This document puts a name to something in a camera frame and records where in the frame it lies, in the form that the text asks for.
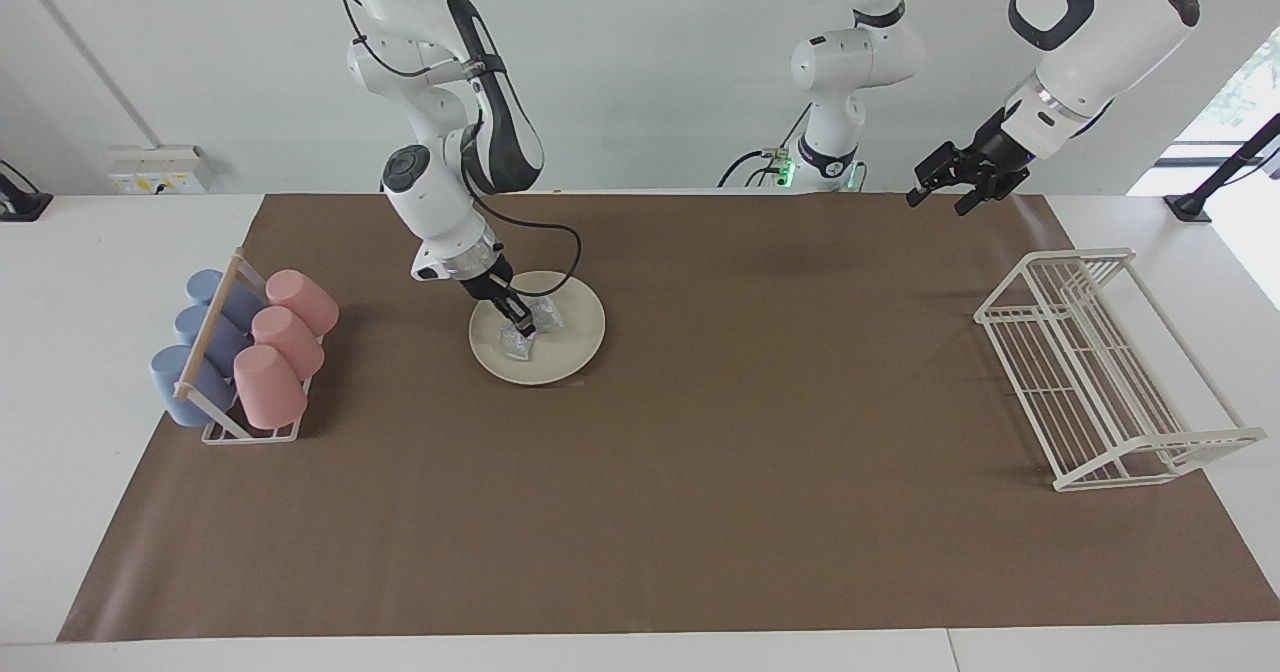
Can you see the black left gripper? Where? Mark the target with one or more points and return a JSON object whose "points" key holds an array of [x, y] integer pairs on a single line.
{"points": [[995, 157]]}

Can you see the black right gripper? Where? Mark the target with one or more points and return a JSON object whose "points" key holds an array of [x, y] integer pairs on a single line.
{"points": [[490, 280]]}

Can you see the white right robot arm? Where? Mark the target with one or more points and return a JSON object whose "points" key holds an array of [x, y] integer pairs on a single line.
{"points": [[430, 202]]}

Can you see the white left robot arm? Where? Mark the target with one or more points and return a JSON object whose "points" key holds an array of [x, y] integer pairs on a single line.
{"points": [[1100, 22]]}

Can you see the cream round plate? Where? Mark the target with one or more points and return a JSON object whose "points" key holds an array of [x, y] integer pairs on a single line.
{"points": [[570, 352]]}

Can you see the pink plastic cup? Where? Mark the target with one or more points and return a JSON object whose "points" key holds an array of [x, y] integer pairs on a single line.
{"points": [[288, 340], [303, 300], [268, 387]]}

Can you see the brown table mat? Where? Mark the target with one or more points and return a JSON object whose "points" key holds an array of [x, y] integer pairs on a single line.
{"points": [[700, 502]]}

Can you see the bright window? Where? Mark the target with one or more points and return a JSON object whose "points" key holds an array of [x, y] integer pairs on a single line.
{"points": [[1245, 92]]}

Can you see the blue plastic cup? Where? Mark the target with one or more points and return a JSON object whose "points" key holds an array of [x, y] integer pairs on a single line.
{"points": [[205, 287], [192, 324], [175, 382]]}

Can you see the black table clamp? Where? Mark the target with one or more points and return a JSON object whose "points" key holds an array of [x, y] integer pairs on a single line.
{"points": [[20, 202]]}

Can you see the white wall power outlet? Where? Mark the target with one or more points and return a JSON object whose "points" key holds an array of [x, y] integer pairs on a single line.
{"points": [[160, 172]]}

